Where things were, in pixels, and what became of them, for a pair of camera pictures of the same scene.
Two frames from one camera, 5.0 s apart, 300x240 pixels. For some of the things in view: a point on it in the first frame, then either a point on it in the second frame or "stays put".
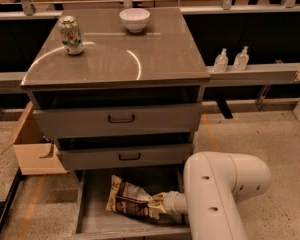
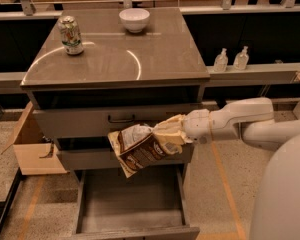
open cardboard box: (35, 149) stays put
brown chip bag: (127, 198) → (137, 147)
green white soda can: (71, 35) stays put
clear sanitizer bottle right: (241, 60) stays put
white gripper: (169, 201) → (196, 125)
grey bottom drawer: (91, 190) stays put
